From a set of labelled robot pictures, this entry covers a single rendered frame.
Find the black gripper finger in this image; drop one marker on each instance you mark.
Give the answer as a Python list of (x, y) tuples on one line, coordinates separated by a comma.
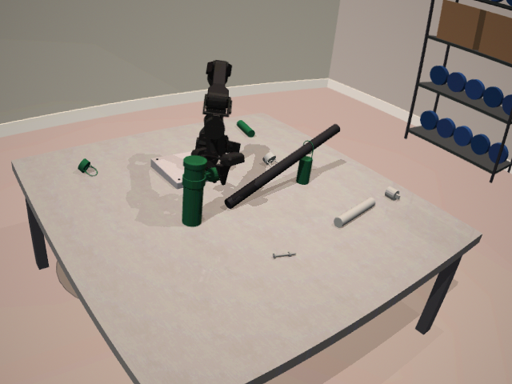
[(211, 163), (222, 172)]

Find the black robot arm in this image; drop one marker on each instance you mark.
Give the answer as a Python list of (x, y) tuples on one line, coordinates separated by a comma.
[(215, 103)]

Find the dark grey bolt with nut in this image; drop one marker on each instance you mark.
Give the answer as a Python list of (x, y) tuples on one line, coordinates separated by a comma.
[(285, 254)]

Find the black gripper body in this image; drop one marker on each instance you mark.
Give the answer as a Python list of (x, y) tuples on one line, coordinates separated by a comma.
[(215, 148)]

